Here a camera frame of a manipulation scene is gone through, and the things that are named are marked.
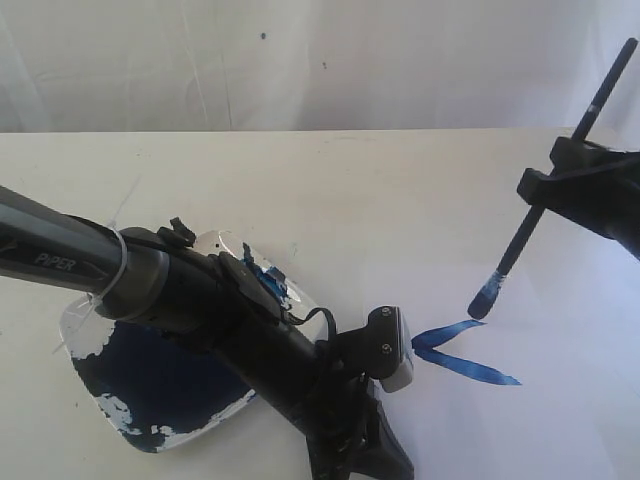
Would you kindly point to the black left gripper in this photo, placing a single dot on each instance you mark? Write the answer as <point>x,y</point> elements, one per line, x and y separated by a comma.
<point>347,431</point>

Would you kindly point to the white square paint dish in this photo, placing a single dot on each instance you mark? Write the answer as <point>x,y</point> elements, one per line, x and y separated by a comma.
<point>156,394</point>

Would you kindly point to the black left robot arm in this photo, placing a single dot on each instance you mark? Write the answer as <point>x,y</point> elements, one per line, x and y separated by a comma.
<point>175,333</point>

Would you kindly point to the black paintbrush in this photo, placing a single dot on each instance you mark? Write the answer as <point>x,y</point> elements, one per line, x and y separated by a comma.
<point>484,300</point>

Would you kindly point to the white paper sheet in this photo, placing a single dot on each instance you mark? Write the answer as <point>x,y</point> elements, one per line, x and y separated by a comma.
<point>572,414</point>

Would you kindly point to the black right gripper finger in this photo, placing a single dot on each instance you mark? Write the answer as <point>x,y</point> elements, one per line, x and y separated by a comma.
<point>604,202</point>
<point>568,155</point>

